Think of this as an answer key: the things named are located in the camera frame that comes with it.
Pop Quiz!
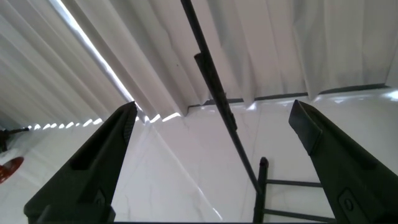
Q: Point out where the black clothes rack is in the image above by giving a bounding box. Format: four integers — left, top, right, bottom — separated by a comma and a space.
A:
180, 0, 338, 224

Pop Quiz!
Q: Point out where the white curtain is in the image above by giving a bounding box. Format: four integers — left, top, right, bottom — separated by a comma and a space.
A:
0, 0, 398, 131

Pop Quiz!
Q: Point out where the red round stand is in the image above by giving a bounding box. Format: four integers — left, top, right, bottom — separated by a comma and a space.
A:
0, 156, 25, 185

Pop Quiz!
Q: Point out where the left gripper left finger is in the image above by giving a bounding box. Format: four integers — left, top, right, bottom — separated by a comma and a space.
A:
23, 101, 138, 224

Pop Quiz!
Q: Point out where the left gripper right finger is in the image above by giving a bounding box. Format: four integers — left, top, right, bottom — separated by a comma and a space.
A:
288, 99, 398, 224

